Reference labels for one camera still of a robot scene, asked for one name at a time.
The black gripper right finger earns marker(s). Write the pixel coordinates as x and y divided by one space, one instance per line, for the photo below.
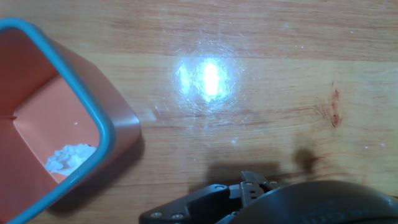
250 186

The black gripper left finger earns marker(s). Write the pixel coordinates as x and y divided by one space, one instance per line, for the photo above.
199 205

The white paper ball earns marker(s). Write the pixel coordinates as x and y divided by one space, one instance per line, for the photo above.
70 158

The orange trash can grey rim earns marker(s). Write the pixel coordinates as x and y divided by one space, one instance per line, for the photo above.
40 109

